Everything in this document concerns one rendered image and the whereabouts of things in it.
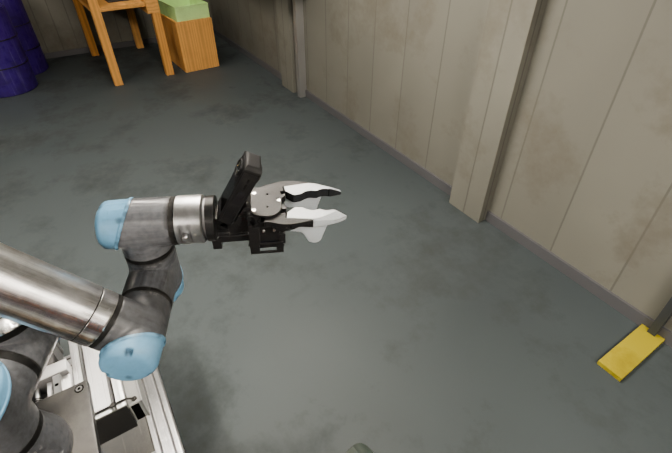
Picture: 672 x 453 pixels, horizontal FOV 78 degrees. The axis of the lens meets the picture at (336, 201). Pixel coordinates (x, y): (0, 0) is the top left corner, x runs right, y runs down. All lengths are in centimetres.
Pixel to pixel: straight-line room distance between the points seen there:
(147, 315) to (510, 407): 196
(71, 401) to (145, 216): 50
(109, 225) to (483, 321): 223
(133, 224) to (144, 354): 18
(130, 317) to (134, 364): 6
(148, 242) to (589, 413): 220
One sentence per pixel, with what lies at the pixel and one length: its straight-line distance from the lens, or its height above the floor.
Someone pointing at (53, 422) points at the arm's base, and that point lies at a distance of 97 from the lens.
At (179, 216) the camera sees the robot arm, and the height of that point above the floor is 159.
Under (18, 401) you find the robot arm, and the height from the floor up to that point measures 133.
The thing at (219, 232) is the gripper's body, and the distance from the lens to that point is 68.
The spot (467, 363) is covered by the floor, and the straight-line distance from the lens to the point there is 242.
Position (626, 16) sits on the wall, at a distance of 251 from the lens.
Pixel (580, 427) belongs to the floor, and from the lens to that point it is 244.
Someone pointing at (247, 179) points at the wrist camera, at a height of 165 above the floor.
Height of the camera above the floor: 197
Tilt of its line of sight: 37 degrees down
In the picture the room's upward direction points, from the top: straight up
